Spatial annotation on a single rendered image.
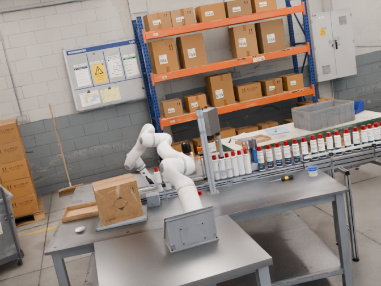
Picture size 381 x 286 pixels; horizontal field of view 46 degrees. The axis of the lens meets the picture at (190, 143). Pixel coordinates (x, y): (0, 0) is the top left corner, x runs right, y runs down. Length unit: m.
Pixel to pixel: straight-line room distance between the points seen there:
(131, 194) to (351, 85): 6.70
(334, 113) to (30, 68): 4.75
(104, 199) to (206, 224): 0.86
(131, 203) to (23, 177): 3.35
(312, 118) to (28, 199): 3.85
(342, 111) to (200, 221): 3.08
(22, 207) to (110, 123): 2.18
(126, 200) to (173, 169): 0.59
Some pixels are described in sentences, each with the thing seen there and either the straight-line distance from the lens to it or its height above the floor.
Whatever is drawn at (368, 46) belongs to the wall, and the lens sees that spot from 9.49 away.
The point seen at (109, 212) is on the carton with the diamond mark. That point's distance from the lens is 3.27.
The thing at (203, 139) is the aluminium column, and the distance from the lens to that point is 3.44.
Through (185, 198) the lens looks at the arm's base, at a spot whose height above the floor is 1.09.
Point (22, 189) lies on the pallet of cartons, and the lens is 6.49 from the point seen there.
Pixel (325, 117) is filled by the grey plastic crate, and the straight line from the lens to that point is 5.28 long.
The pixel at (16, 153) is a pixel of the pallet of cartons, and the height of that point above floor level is 0.99.
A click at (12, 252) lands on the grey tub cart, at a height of 0.21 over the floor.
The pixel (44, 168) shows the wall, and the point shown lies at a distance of 7.90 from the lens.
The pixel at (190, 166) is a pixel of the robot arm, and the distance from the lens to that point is 2.88.
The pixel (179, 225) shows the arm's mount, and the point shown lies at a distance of 2.66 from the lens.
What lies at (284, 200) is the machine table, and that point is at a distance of 3.20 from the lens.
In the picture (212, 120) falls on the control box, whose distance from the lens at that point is 3.45.
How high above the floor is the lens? 1.99
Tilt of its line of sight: 12 degrees down
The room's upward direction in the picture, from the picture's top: 10 degrees counter-clockwise
